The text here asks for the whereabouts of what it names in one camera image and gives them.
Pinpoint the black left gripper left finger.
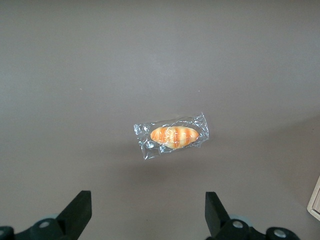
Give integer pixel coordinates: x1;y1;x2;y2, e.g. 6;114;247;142
14;190;92;240

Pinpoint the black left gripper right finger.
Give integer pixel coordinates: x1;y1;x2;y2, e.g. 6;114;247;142
205;191;266;240

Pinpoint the wooden drawer cabinet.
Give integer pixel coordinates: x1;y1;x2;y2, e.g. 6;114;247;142
306;174;320;221

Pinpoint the bread roll in clear wrapper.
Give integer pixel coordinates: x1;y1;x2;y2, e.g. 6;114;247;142
133;112;210;161

